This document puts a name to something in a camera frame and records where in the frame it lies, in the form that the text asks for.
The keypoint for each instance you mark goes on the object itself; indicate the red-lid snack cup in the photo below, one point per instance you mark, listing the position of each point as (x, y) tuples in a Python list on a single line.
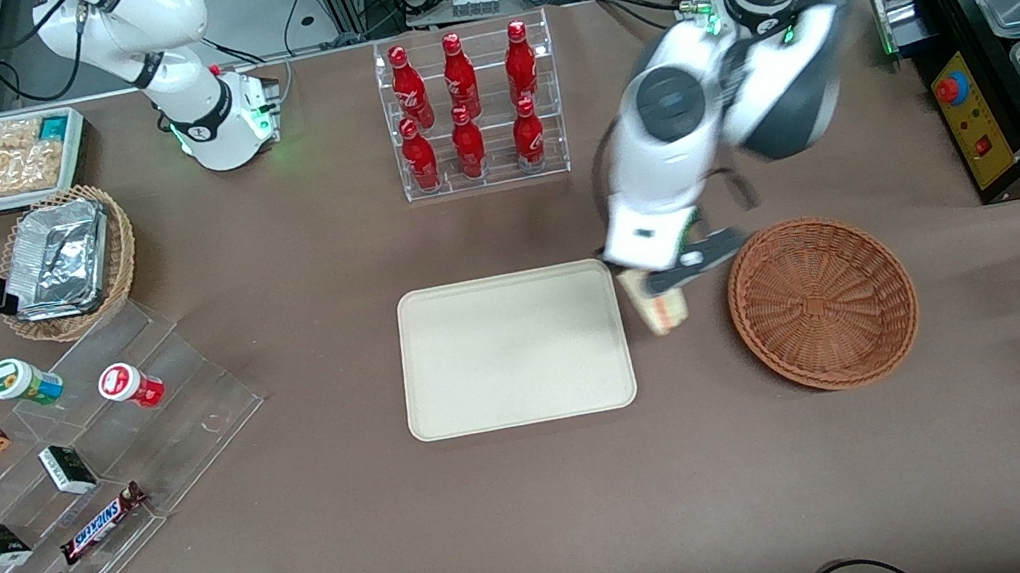
[(125, 383)]

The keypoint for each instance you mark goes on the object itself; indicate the red cola bottle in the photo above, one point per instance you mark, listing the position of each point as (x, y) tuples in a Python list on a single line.
[(459, 77), (420, 160), (520, 62), (469, 149), (529, 138), (410, 89)]

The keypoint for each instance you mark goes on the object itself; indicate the green-lid snack cup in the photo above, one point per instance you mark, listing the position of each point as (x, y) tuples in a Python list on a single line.
[(19, 380)]

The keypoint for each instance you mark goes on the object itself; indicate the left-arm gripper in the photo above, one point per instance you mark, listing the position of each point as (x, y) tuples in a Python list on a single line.
[(655, 285)]

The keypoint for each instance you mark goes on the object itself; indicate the clear acrylic stepped shelf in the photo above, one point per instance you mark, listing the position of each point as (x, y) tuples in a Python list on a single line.
[(176, 417)]

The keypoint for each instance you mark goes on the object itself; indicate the clear acrylic bottle rack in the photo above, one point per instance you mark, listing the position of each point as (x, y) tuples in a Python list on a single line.
[(499, 177)]

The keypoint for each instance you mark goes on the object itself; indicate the silver foil container stack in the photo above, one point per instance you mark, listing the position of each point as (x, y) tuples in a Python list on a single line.
[(61, 258)]

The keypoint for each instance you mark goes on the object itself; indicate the white power strip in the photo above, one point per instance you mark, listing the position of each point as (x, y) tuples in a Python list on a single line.
[(476, 1)]

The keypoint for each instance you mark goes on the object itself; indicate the light wicker basket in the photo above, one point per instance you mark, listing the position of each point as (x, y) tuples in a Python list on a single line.
[(121, 243)]

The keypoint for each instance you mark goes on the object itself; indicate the brown round wicker basket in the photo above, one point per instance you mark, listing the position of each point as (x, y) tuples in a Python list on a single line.
[(821, 306)]

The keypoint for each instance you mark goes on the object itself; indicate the teal snack packet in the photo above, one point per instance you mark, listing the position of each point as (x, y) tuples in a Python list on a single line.
[(55, 127)]

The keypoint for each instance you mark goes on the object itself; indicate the white rectangular snack bin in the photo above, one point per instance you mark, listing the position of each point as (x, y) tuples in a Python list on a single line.
[(77, 149)]

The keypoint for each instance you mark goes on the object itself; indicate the cream rectangular tray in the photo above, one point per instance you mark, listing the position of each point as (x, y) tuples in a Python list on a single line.
[(513, 349)]

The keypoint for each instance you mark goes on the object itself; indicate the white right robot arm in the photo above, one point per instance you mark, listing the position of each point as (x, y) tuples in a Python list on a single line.
[(207, 119)]

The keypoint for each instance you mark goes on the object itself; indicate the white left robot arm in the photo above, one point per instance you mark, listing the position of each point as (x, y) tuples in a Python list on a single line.
[(672, 151)]

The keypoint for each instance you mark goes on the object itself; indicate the triangular sandwich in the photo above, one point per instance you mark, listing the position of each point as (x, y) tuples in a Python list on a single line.
[(666, 314)]

